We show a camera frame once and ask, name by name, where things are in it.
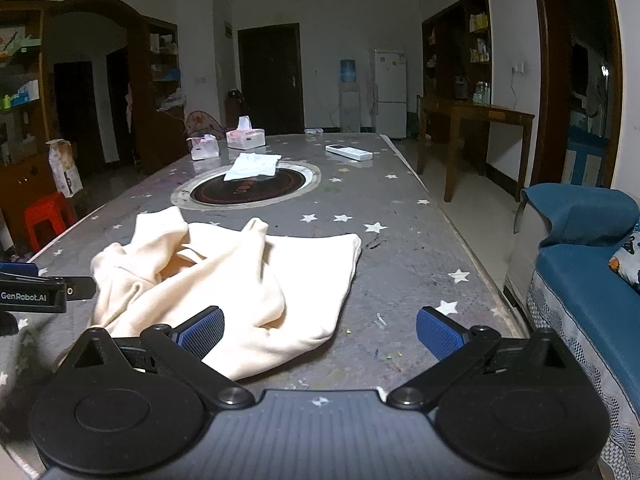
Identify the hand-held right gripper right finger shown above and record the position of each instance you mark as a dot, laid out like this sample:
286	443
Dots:
440	332

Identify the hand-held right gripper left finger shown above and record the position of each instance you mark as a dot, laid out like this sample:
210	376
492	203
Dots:
205	332

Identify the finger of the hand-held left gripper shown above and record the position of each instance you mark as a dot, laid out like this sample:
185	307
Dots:
80	287
17	269

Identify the cream garment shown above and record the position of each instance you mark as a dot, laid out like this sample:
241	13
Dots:
240	280

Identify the red plastic stool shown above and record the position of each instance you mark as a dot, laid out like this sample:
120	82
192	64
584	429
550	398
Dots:
45	210

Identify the white paper bag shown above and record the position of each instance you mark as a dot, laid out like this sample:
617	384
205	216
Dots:
65	170

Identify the blue sofa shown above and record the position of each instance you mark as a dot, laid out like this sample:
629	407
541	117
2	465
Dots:
580	280

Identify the round built-in hotplate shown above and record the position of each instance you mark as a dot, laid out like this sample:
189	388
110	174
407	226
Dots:
285	187

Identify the white paper tissue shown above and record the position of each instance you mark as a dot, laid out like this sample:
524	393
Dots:
252	165

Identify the pink white tissue box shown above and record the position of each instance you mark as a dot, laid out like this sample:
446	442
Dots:
245	138

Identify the patterned pillow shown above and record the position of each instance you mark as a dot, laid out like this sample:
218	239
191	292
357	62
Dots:
627	265

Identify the white remote control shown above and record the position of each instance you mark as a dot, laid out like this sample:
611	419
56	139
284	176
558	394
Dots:
350	152

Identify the pink floor fan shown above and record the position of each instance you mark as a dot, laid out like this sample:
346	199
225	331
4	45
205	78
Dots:
202	122

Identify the wooden side table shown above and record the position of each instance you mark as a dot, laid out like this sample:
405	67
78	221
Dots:
480	110

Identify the white water dispenser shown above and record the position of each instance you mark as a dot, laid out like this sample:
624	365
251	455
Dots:
350	110

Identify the glass jar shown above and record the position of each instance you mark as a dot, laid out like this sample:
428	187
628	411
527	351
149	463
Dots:
481	94

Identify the white fridge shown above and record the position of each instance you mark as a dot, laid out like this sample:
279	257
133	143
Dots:
390	90

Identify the dark wooden door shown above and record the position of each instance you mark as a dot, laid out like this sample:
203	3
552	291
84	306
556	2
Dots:
270	80

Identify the dark wooden shelf cabinet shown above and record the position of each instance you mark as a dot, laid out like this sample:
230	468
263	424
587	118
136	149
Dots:
452	50

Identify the arched wooden wall cabinet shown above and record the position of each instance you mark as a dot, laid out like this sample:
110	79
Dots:
90	2

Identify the white wall socket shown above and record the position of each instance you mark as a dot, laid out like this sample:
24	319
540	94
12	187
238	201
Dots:
519	67

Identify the wooden door frame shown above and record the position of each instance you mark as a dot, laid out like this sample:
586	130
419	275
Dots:
547	60

